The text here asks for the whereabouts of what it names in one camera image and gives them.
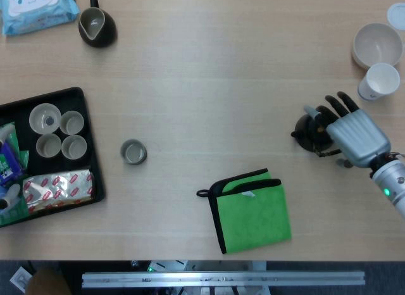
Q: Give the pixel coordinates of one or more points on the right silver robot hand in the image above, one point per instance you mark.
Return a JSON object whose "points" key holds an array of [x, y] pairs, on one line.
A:
{"points": [[360, 136]]}

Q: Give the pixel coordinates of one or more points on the white floor socket box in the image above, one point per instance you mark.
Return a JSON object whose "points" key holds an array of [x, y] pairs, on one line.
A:
{"points": [[20, 278]]}

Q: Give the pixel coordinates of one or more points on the black plastic tray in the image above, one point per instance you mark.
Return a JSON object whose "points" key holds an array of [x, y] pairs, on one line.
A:
{"points": [[76, 98]]}

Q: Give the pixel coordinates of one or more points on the small green tea packet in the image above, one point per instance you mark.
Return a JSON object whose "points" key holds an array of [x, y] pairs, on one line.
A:
{"points": [[24, 159]]}

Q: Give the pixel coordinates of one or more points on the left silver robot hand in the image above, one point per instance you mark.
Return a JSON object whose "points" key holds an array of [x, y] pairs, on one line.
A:
{"points": [[14, 192]]}

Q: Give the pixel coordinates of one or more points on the orange-brown round stool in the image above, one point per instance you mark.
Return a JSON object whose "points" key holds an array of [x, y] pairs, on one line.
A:
{"points": [[47, 282]]}

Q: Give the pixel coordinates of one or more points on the large green tea packet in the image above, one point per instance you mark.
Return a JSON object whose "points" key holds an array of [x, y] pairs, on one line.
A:
{"points": [[16, 216]]}

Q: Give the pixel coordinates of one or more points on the green cloth with black trim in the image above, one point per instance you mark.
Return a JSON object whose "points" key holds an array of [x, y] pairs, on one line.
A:
{"points": [[253, 219]]}

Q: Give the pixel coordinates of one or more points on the aluminium rail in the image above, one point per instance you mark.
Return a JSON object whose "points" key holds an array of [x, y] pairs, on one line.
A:
{"points": [[221, 279]]}

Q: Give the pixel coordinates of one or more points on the grey-green ceramic teacup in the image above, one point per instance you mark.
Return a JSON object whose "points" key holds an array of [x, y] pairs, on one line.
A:
{"points": [[133, 151]]}

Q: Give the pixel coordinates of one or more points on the dark ceramic pitcher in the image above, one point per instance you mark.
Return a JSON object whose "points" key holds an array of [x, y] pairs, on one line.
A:
{"points": [[104, 32]]}

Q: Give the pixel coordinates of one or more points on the small beige teacup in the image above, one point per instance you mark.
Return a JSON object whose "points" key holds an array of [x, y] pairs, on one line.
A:
{"points": [[74, 147], [48, 146], [72, 122]]}

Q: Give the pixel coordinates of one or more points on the blue wet wipes pack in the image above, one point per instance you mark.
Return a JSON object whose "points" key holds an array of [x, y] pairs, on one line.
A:
{"points": [[31, 10]]}

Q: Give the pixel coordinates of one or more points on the white plastic lid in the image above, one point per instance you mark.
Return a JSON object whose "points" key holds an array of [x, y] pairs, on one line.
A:
{"points": [[398, 16]]}

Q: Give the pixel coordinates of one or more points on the white paper cup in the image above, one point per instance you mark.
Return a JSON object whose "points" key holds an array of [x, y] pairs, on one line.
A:
{"points": [[379, 79]]}

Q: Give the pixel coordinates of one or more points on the purple snack pack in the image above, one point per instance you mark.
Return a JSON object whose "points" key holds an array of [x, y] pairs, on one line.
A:
{"points": [[9, 163]]}

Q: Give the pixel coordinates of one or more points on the silver foil packet red labels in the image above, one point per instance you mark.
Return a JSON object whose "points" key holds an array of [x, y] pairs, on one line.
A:
{"points": [[57, 187]]}

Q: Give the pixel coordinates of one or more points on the wide beige tea bowl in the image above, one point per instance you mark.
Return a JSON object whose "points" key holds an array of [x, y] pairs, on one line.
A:
{"points": [[39, 117]]}

